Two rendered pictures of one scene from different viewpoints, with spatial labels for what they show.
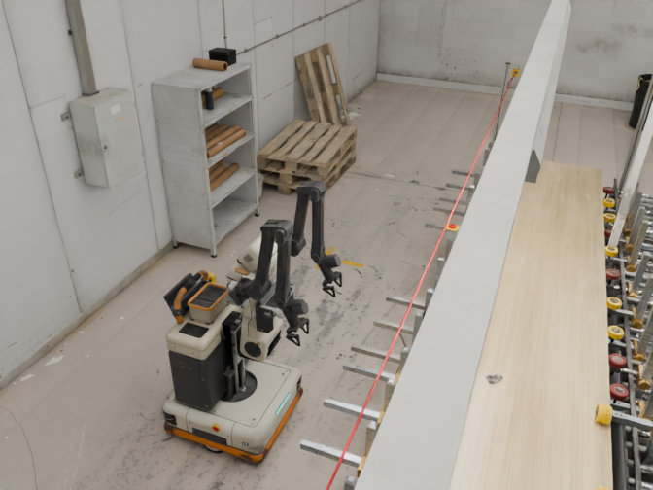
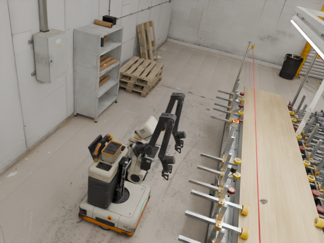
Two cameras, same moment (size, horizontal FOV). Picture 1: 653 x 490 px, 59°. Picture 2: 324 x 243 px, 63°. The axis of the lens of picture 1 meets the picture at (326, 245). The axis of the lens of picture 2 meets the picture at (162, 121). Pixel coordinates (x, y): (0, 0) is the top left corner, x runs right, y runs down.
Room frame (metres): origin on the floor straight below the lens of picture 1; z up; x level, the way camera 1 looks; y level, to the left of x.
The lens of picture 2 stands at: (0.43, 0.60, 2.69)
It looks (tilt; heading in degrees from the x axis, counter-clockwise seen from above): 31 degrees down; 350
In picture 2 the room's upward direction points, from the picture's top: 11 degrees clockwise
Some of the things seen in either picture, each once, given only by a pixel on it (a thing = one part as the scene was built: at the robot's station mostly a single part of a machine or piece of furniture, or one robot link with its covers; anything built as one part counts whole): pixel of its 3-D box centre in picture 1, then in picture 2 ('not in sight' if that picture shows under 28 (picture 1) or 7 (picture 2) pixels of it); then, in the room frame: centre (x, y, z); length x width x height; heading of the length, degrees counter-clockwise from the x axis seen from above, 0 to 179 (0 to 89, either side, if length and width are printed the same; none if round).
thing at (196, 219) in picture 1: (212, 157); (98, 71); (4.99, 1.07, 0.78); 0.90 x 0.45 x 1.55; 159
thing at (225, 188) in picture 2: (401, 387); (219, 204); (2.02, -0.37, 0.87); 0.04 x 0.04 x 0.48; 69
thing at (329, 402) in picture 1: (378, 417); (214, 222); (1.76, -0.24, 0.95); 0.50 x 0.04 x 0.04; 69
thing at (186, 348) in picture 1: (217, 342); (112, 172); (2.65, 0.64, 0.59); 0.55 x 0.34 x 0.83; 159
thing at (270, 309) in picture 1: (273, 301); (149, 154); (2.51, 0.28, 0.99); 0.28 x 0.16 x 0.22; 159
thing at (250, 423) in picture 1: (235, 399); (116, 201); (2.61, 0.55, 0.16); 0.67 x 0.64 x 0.25; 69
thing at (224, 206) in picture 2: (387, 420); (217, 223); (1.79, -0.28, 0.90); 0.04 x 0.04 x 0.48; 69
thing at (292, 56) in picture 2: (652, 102); (290, 66); (8.32, -4.67, 0.36); 0.59 x 0.58 x 0.73; 159
